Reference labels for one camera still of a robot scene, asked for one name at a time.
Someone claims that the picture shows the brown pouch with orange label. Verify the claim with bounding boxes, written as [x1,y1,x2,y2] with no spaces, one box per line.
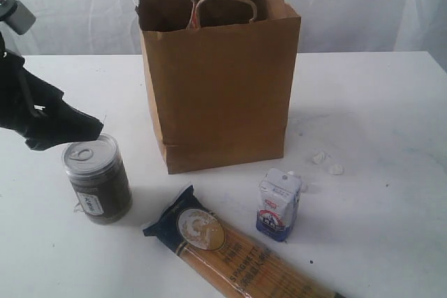
[186,0,200,29]

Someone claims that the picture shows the white curtain backdrop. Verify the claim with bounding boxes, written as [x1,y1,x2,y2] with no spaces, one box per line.
[6,0,446,57]

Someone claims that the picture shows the spaghetti packet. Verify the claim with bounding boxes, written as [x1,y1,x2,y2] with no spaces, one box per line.
[142,184,340,297]

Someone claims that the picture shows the white paper scrap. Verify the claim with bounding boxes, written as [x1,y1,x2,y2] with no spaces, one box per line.
[300,181,309,193]
[312,151,326,165]
[328,164,344,176]

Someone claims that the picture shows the small white blue salt pack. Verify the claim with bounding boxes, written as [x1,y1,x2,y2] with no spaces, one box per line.
[256,168,302,241]

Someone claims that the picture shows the small clear plastic scrap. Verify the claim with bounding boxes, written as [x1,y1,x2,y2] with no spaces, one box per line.
[73,203,84,213]

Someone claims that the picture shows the brown paper shopping bag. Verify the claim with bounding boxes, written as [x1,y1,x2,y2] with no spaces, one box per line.
[136,0,301,174]

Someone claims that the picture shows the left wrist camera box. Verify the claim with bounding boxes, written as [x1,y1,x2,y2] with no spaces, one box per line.
[1,0,36,36]

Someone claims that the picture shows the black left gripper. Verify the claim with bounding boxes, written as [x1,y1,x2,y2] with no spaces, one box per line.
[1,39,103,151]

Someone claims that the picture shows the dark can with pull-tab lid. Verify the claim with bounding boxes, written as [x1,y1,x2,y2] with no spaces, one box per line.
[62,134,132,225]

